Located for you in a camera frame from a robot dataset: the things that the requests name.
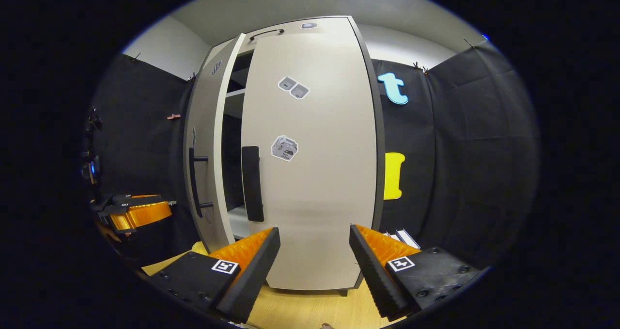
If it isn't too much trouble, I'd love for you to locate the wide black door handle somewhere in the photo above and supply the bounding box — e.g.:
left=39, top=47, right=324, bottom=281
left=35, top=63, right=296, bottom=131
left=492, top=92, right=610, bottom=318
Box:
left=241, top=146, right=265, bottom=222

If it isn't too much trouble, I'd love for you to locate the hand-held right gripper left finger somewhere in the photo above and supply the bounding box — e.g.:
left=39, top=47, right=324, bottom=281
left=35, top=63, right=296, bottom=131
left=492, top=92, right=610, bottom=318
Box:
left=145, top=227, right=281, bottom=324

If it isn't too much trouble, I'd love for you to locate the white cabinet drawer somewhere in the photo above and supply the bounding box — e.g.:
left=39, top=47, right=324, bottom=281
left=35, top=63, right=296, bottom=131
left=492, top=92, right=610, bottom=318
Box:
left=241, top=16, right=354, bottom=43

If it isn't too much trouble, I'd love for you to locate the cabinet door with wide handle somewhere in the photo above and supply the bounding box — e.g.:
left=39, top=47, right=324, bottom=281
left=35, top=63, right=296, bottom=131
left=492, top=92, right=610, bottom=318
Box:
left=241, top=29, right=387, bottom=293

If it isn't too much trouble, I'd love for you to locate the grey and white cabinet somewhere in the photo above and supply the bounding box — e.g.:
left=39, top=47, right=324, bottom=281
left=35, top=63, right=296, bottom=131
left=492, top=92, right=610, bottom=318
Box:
left=183, top=15, right=387, bottom=297

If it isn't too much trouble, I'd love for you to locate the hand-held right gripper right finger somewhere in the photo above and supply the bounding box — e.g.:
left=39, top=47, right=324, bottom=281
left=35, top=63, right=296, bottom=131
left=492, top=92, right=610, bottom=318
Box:
left=349, top=224, right=485, bottom=321

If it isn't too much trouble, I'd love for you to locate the black drawer handle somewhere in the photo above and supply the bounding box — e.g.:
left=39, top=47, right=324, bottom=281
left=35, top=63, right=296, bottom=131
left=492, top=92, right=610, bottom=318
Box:
left=248, top=29, right=285, bottom=42

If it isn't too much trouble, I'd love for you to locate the white cabinet shelf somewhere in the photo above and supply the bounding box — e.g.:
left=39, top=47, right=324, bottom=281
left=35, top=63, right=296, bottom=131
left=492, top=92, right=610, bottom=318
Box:
left=224, top=88, right=246, bottom=119

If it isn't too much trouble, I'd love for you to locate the pale blue book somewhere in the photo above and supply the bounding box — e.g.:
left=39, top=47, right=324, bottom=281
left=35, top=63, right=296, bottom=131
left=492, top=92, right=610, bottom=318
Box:
left=396, top=229, right=421, bottom=250

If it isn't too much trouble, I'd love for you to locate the slim black door handle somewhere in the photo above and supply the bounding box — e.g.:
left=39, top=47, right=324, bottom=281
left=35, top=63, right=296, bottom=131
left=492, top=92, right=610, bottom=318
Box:
left=188, top=147, right=214, bottom=218

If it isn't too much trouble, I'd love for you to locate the black backdrop cloth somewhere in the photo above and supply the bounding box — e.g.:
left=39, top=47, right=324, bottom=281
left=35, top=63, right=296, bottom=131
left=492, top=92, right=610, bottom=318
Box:
left=85, top=36, right=541, bottom=271

